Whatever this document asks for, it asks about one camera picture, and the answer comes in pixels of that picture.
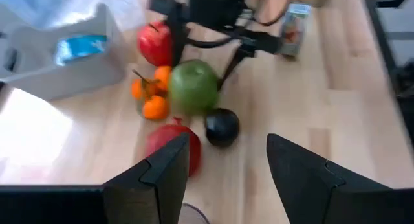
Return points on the white plastic basket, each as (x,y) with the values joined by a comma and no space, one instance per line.
(48,78)

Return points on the orange mandarin bunch with stem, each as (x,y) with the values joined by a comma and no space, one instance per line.
(156,108)

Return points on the dark plum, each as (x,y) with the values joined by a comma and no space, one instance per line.
(222,127)

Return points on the large silver pull-tab can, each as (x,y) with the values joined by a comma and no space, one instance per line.
(294,33)

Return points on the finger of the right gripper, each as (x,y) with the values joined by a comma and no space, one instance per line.
(178,39)
(233,68)

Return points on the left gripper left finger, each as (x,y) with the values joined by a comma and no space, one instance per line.
(145,198)

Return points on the red apple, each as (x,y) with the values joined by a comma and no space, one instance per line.
(153,44)

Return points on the green apple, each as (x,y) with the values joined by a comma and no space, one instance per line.
(194,88)

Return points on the black metal table frame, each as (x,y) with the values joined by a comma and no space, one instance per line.
(382,39)

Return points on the red pomegranate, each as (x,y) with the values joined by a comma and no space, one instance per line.
(168,133)

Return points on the teal tuna can with barcode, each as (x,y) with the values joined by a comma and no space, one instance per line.
(81,47)

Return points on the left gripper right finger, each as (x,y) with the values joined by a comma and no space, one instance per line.
(323,198)

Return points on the clear plastic storage box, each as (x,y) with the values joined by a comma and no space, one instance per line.
(64,7)

